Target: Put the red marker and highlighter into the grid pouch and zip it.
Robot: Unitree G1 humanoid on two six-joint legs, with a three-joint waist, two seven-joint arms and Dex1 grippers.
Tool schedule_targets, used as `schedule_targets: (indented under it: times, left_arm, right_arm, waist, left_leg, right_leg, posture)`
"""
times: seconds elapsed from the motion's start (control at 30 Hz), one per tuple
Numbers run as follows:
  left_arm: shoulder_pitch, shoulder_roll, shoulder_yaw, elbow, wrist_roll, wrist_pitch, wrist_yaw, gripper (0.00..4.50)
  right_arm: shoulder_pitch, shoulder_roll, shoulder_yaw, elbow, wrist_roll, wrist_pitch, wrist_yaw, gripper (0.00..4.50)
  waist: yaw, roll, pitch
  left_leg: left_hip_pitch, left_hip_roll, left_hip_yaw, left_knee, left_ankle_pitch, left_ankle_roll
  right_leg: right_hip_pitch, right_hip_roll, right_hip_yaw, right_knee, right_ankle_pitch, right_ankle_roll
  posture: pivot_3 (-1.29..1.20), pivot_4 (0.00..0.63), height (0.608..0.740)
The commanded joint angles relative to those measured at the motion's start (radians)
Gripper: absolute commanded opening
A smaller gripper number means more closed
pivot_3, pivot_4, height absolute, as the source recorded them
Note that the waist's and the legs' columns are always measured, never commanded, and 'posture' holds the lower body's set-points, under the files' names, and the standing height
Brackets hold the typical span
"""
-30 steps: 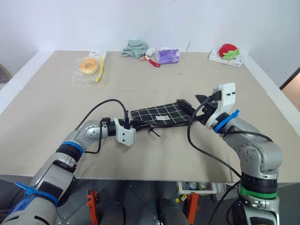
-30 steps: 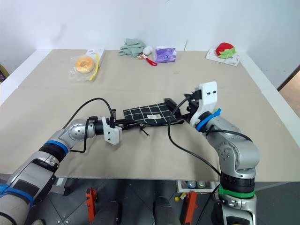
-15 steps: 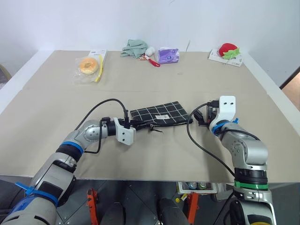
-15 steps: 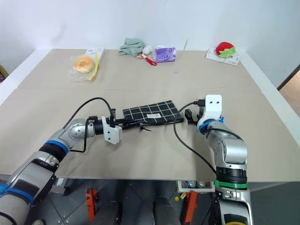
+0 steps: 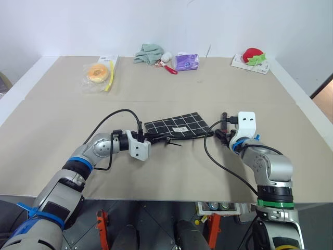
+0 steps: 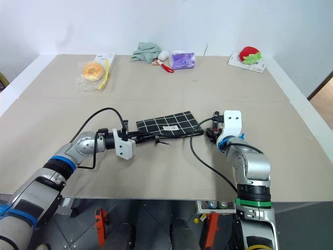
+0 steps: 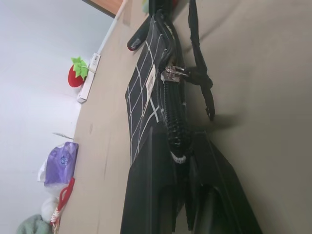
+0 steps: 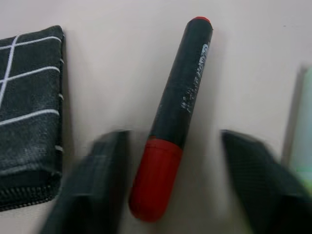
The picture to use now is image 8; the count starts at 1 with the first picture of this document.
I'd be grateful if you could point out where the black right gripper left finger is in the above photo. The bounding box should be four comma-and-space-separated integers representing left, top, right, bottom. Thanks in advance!
39, 130, 134, 234

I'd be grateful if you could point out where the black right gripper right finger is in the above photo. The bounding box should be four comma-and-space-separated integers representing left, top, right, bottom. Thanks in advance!
220, 129, 312, 234

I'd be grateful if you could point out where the pale green highlighter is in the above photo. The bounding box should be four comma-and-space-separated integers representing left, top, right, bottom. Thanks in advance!
289, 67, 312, 188

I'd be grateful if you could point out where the black white-grid zipper pouch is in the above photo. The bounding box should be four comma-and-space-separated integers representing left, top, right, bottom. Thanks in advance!
0, 25, 65, 212

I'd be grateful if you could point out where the black marker with red cap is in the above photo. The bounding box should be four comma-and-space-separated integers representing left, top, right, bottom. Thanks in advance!
128, 16, 214, 223

